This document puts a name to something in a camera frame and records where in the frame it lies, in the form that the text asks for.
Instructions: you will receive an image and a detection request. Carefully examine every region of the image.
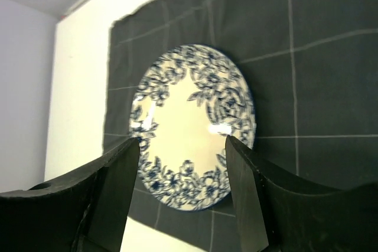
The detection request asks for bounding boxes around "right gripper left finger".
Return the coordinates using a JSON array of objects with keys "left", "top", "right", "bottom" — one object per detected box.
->
[{"left": 1, "top": 138, "right": 139, "bottom": 251}]

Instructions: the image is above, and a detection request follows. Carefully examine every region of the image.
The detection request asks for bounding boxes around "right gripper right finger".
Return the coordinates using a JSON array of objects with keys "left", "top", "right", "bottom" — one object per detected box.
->
[{"left": 225, "top": 136, "right": 377, "bottom": 251}]

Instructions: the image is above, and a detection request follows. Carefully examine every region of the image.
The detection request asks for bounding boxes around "blue floral ceramic plate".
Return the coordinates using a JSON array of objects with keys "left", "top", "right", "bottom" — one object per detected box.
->
[{"left": 129, "top": 44, "right": 256, "bottom": 211}]

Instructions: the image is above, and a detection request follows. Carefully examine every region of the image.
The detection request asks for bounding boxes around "dark checked cloth placemat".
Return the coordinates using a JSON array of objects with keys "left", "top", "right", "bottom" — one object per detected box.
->
[{"left": 102, "top": 0, "right": 378, "bottom": 252}]

